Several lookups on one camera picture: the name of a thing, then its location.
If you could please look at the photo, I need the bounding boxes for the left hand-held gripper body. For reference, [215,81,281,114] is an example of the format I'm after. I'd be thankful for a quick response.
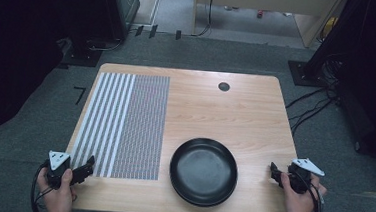
[44,149,73,191]

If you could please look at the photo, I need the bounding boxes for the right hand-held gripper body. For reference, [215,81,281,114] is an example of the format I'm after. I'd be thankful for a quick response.
[285,156,327,197]

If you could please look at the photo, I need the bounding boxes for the person's right hand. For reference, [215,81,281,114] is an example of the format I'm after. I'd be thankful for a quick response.
[277,172,329,212]

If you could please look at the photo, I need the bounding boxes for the person's left hand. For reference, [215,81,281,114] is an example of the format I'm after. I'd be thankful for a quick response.
[34,166,80,212]

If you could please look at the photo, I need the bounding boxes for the grey striped placemat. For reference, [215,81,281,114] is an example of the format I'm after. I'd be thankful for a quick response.
[68,69,171,182]

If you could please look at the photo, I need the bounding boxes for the black round plate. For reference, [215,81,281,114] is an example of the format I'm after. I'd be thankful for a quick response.
[166,135,242,211]

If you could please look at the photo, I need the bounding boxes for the black curtain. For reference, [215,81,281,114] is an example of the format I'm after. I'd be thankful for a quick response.
[296,0,376,168]
[0,0,84,156]

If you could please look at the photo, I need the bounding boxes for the dark equipment cabinet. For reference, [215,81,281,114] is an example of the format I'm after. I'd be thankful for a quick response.
[69,0,141,55]

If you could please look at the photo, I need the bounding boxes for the light wooden desk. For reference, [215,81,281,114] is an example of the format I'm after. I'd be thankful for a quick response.
[190,0,347,52]

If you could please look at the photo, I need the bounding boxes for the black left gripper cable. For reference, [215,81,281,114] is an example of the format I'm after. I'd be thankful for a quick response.
[28,160,57,212]

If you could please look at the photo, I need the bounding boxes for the bundle of black floor cables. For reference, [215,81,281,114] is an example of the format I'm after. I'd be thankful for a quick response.
[283,49,348,141]

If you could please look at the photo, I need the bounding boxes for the round table cable hole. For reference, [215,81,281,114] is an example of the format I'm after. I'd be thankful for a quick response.
[217,81,232,93]

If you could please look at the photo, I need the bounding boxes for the black stand base plate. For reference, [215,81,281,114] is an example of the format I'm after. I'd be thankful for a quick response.
[286,60,330,89]
[60,45,104,69]

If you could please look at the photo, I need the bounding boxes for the black hanging cable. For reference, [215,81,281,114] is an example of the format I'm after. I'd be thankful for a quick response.
[190,0,215,39]

